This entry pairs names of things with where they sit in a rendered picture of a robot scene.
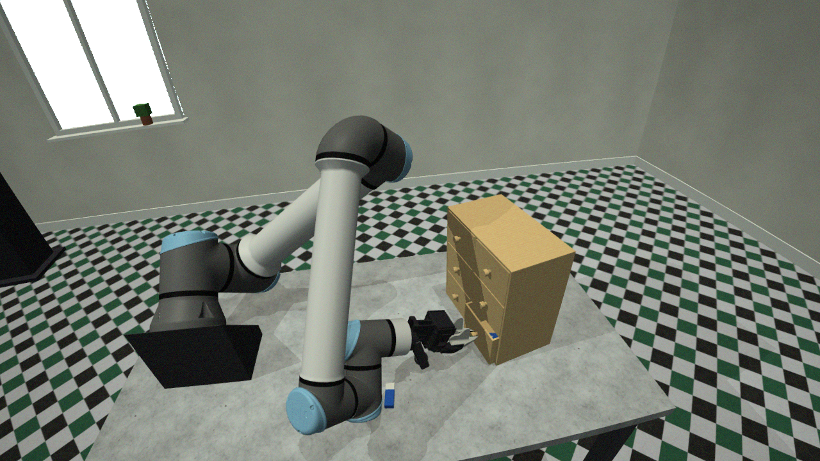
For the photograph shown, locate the blue and white eraser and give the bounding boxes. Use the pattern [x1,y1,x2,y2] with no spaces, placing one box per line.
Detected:
[384,383,395,408]

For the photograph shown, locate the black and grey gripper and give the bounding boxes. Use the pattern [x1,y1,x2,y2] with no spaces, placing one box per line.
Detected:
[408,310,478,353]

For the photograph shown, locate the brown wooden chest of drawers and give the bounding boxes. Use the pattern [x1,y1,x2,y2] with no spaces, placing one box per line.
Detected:
[447,194,576,366]

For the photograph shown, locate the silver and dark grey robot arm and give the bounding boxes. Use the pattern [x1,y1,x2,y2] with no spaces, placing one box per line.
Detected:
[149,115,413,435]

